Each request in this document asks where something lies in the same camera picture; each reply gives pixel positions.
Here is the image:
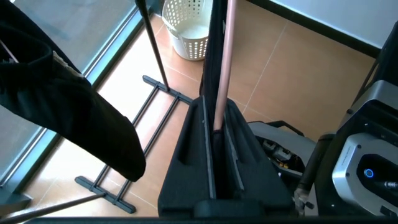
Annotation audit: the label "black shorts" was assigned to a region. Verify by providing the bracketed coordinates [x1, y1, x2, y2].
[0, 0, 147, 183]

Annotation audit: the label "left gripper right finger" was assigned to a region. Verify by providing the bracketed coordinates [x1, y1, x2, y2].
[223, 99, 293, 218]

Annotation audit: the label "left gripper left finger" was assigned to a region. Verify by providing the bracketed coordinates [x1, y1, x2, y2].
[157, 96, 216, 218]

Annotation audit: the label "window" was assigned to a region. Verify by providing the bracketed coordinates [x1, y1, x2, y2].
[0, 0, 150, 215]

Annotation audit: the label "black clothes rack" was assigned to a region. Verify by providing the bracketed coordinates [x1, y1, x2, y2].
[0, 0, 193, 224]

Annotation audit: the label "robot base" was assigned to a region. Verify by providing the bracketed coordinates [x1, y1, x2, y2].
[248, 21, 398, 218]

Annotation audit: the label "black garment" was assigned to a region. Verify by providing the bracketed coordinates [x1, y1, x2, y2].
[198, 0, 231, 200]

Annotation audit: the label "white laundry basket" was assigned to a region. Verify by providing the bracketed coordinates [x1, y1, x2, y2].
[161, 0, 214, 62]

